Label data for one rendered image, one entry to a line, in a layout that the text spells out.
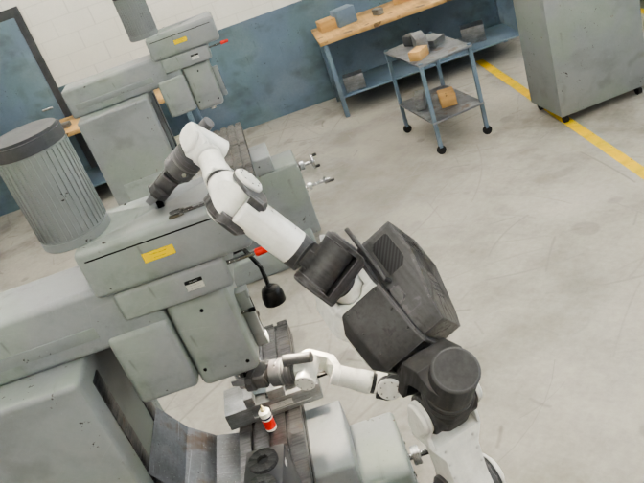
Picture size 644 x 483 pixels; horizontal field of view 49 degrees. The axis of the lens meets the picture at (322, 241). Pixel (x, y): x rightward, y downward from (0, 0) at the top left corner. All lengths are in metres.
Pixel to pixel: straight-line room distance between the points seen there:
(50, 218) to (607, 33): 5.14
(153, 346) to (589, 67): 4.92
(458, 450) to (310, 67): 7.09
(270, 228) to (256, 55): 6.96
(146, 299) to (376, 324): 0.68
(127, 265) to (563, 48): 4.78
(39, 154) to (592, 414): 2.70
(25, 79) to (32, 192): 6.89
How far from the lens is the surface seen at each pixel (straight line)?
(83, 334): 2.17
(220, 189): 1.70
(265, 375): 2.30
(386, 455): 2.60
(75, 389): 2.14
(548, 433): 3.58
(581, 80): 6.37
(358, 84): 7.99
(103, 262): 2.02
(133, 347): 2.17
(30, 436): 2.27
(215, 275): 2.03
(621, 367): 3.86
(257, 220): 1.67
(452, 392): 1.62
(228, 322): 2.13
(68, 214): 2.02
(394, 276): 1.81
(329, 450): 2.52
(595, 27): 6.33
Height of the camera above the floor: 2.60
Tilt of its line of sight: 28 degrees down
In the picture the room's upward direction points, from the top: 20 degrees counter-clockwise
